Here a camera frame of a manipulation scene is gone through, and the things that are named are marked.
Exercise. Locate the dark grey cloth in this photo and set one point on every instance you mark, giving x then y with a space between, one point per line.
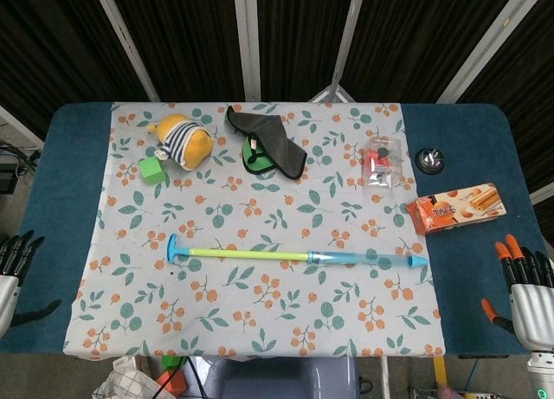
268 135

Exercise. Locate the clear bag of red parts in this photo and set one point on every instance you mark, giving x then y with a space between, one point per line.
381 161

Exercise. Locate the green cube block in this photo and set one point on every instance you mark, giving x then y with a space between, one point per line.
151 170

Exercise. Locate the orange biscuit box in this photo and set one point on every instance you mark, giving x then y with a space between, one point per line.
454 208

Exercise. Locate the floral print tablecloth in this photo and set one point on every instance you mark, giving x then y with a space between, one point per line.
259 308

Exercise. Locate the blue green toy pump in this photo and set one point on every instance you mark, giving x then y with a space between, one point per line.
242 254

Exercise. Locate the white metal frame post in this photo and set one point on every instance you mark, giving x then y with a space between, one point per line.
125 40
344 40
249 40
485 44

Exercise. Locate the orange block under table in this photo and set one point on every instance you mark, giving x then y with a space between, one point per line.
173 382

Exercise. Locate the black electronic device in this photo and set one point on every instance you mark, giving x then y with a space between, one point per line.
6 178

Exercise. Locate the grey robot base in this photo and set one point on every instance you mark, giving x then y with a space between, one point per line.
281 379

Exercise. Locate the yellow plush toy striped shirt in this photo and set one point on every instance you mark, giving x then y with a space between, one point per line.
190 141

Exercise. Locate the yellow table leg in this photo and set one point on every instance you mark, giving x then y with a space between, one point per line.
439 373

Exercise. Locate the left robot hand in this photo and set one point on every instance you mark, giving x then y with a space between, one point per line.
8 295

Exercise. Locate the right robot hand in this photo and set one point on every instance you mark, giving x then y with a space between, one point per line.
532 312

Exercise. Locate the green block under table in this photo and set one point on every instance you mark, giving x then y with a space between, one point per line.
171 363

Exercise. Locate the silver call bell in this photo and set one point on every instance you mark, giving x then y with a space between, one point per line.
430 160

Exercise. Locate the checked white cloth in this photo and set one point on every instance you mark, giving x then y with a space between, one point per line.
125 381

